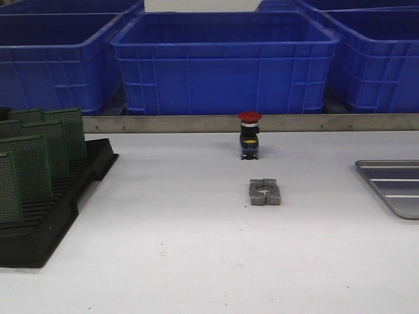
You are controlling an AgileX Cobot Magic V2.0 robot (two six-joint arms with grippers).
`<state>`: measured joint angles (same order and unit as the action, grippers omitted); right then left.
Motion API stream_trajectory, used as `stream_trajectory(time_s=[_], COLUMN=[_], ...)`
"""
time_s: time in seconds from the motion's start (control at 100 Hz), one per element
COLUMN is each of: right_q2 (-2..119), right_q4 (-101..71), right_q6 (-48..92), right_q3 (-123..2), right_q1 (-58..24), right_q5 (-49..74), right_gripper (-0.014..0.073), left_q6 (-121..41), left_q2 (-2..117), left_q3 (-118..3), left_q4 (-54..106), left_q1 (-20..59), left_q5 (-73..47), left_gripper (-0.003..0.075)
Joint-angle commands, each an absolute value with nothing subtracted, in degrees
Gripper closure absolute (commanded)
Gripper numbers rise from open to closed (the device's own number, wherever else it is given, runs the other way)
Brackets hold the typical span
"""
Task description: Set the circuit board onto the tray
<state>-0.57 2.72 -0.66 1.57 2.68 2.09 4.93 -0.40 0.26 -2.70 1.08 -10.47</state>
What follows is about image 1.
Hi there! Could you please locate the green perforated circuit board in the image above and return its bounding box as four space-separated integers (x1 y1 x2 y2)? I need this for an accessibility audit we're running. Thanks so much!
1 135 52 201
1 152 23 223
22 120 69 179

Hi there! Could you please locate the rear right green circuit board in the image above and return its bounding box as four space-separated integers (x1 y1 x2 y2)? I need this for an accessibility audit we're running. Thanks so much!
44 108 87 160

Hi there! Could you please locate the rear left green circuit board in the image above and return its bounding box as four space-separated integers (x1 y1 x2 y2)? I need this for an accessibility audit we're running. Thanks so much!
7 108 45 123

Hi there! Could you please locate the metal tray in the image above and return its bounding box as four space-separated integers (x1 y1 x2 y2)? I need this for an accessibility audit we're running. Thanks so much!
355 160 418 220

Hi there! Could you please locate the left middle green circuit board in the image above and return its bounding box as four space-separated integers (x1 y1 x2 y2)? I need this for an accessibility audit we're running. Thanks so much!
0 120 23 139

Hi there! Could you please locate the black slotted board rack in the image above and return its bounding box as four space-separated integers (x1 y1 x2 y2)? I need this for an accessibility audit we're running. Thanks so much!
1 138 118 268

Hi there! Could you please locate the red emergency stop button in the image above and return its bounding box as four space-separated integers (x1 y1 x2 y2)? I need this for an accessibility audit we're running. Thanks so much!
238 111 262 160

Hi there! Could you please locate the grey split clamp block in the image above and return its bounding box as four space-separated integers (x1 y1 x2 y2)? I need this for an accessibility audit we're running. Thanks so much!
249 179 282 206

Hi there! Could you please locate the center blue plastic bin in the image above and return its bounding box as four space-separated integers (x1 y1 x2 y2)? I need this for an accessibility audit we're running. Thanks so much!
111 11 338 116

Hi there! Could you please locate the blue plastic bin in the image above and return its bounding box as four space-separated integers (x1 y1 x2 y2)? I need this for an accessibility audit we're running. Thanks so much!
111 11 338 116
322 10 418 113
1 13 125 114

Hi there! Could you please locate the far right blue bin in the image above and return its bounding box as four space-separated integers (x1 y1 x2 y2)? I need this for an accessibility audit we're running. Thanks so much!
255 0 418 12

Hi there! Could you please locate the right blue plastic bin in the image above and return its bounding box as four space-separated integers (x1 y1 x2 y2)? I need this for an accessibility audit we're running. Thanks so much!
322 10 418 113

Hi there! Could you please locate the left blue plastic bin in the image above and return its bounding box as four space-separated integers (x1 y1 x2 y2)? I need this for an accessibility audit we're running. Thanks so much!
1 13 125 114

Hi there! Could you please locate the far left blue bin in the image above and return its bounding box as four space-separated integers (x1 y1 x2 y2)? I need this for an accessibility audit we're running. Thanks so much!
1 0 145 14

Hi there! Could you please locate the metal rail strip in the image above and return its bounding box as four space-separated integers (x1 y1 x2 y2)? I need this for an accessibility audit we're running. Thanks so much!
83 114 418 133

